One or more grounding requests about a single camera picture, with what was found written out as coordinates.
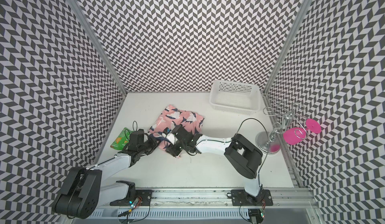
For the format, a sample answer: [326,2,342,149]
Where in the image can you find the pink shark print shorts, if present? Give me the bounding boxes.
[148,105,205,152]

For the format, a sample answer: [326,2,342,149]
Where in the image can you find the white perforated plastic basket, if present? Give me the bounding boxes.
[209,80,262,115]

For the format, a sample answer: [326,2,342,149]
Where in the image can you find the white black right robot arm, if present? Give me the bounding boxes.
[161,124,267,198]

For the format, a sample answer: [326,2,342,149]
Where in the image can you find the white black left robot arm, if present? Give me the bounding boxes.
[52,129,160,219]

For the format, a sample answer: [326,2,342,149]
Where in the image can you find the green snack bag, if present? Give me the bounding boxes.
[110,128,132,150]

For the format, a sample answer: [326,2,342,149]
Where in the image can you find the pink plastic wine glass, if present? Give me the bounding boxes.
[283,119,322,145]

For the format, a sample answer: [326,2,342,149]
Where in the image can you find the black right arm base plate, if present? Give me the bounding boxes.
[228,189,273,207]

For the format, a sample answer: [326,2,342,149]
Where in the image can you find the chrome wire glass rack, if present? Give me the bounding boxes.
[256,102,305,155]

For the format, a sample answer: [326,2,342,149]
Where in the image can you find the aluminium corner post left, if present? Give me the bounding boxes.
[66,0,127,96]

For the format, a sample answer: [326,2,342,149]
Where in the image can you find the aluminium corner post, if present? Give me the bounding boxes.
[66,0,127,96]
[263,0,313,95]

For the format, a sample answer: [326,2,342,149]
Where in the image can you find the aluminium front rail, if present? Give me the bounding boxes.
[137,188,317,209]

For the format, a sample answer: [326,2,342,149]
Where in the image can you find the aluminium corner post right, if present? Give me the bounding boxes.
[263,0,313,95]

